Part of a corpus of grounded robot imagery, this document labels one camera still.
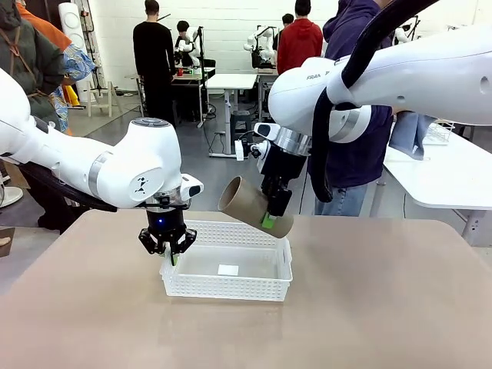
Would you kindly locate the person in black top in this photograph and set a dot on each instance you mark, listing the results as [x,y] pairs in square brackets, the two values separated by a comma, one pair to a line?
[287,18]

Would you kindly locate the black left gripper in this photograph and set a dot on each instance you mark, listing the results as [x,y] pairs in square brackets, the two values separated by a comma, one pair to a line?
[167,223]

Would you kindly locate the mannequin in orange clothes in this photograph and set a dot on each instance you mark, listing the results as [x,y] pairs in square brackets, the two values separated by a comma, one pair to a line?
[50,34]

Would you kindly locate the white tower fan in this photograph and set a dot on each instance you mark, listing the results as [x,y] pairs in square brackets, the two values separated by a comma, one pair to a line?
[73,23]

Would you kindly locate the tall brown cup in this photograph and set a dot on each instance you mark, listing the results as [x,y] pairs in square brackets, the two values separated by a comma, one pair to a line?
[246,207]

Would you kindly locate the dark metal ladder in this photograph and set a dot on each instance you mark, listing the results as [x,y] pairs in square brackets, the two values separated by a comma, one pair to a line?
[89,27]

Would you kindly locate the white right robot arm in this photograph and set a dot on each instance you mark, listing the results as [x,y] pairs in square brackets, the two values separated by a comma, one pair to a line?
[423,69]

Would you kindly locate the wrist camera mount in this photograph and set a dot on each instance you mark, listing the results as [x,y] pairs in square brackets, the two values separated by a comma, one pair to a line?
[161,200]
[240,150]

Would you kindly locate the blue grey towel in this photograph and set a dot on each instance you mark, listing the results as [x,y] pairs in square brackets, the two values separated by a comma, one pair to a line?
[411,134]

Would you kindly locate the black pole stand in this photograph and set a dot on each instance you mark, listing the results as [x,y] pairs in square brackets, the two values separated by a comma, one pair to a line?
[200,57]

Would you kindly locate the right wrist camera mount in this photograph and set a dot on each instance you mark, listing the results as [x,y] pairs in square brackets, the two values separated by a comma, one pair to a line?
[240,150]

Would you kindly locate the white paper label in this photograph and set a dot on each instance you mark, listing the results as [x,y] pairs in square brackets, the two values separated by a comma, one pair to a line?
[228,270]

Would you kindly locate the mannequin in green jacket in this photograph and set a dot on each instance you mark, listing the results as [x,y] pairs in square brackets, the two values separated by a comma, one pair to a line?
[30,46]

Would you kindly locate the person in black clothes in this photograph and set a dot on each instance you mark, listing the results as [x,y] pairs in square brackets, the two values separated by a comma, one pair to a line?
[153,57]

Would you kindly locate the white plastic basket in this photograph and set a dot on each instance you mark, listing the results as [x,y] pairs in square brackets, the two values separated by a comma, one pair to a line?
[230,288]

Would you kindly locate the wooden top workbench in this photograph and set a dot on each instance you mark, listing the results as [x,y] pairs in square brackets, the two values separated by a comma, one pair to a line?
[192,78]

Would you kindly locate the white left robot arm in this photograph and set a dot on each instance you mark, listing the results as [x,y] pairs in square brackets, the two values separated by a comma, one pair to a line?
[134,161]

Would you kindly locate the long grey workbench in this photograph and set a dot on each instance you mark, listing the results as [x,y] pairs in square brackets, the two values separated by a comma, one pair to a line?
[265,77]

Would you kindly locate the person in red hoodie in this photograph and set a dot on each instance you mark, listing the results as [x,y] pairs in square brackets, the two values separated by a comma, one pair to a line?
[300,42]

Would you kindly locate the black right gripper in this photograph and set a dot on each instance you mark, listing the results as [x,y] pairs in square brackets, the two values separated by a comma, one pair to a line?
[282,165]

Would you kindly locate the white round stand base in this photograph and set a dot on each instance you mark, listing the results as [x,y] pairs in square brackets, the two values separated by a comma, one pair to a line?
[9,196]

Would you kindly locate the white wooden step stool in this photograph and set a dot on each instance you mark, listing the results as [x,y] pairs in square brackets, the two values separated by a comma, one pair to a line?
[110,96]

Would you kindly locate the person in black vest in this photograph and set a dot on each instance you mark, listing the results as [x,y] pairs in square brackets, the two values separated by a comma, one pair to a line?
[182,26]

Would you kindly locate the person in purple jacket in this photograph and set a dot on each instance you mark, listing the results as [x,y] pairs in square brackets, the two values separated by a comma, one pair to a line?
[353,161]

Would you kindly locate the grey plastic stool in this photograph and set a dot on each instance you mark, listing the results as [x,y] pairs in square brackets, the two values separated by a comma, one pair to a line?
[241,115]

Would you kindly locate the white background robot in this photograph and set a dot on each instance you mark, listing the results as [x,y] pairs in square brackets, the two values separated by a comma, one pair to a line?
[253,40]
[194,50]
[400,35]

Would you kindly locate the white height adjustable desk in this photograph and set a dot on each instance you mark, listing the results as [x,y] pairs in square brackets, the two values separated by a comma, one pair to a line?
[230,80]

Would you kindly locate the black case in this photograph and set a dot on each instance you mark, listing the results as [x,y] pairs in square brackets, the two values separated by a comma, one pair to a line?
[261,60]

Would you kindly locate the white rounded table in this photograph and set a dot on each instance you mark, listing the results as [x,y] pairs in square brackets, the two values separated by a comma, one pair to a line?
[453,180]

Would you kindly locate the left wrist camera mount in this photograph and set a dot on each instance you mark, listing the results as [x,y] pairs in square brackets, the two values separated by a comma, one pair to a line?
[161,200]

